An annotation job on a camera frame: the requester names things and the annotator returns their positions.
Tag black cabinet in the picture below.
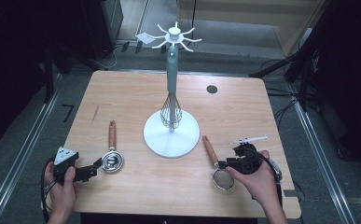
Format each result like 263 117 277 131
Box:
80 0 124 62

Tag white paper card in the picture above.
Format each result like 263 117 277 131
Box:
135 32 156 45

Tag mesh strainer with wooden handle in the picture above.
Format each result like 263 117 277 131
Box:
201 135 236 191

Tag person's left hand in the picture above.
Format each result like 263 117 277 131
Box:
43 160 79 217

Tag black hanging cable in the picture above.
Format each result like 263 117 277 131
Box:
190 0 199 34

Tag white floor cable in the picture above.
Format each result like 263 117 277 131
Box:
94 46 119 71

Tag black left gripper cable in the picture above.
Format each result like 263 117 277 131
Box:
40 158 57 223

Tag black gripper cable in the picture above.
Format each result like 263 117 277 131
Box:
40 158 57 223
245 147 285 208

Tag metal floor rail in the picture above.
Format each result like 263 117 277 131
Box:
288 83 357 224
0 74 64 224

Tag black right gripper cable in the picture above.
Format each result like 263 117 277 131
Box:
245 147 285 208

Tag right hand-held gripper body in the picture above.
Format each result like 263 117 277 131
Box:
226 134 270 175

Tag black metal stand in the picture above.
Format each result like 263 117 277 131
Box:
42 43 64 105
248 0 340 113

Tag person's right hand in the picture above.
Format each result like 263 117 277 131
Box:
225 149 279 207

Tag black floor cables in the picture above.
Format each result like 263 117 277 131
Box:
261 58 303 130

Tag white utensil rack stand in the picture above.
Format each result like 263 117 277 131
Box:
143 21 203 159

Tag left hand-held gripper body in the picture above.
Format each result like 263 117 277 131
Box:
52 147 80 185

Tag whisk with blue handle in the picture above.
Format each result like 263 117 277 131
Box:
160 43 183 131

